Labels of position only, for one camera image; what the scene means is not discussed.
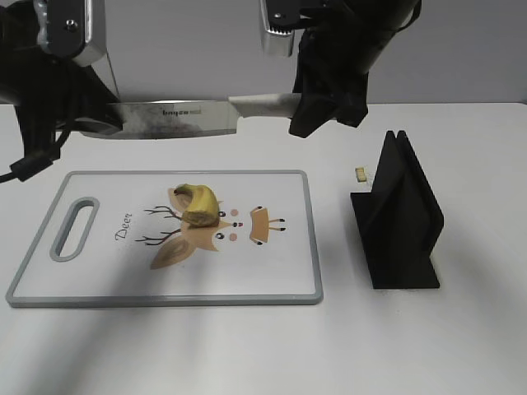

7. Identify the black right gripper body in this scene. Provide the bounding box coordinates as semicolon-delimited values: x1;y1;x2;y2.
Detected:
292;27;368;127

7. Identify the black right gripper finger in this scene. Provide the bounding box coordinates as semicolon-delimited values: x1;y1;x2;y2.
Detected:
289;93;336;138

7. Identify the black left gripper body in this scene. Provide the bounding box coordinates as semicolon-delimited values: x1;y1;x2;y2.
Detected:
1;7;119;132

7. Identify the white handled kitchen knife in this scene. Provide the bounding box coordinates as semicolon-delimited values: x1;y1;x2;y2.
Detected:
82;93;301;140

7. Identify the yellow banana piece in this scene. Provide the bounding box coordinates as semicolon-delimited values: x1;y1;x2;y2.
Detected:
174;184;220;227

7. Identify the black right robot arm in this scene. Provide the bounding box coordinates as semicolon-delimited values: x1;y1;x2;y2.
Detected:
289;1;422;138

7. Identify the small yellow banana crumb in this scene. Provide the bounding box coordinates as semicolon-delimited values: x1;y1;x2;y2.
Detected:
355;167;367;183

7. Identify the black knife stand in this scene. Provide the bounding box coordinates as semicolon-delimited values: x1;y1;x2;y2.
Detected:
350;130;444;290

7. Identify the white deer cutting board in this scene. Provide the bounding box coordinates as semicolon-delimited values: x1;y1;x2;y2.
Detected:
6;170;323;309

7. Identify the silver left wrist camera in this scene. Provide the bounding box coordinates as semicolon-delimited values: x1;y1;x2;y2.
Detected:
32;0;107;67

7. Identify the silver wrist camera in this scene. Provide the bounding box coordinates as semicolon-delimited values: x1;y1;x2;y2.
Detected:
259;0;327;57
32;0;107;67

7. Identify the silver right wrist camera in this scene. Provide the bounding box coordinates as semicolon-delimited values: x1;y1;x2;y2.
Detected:
259;0;327;57

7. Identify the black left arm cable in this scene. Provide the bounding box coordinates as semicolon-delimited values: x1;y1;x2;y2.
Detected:
0;105;75;184

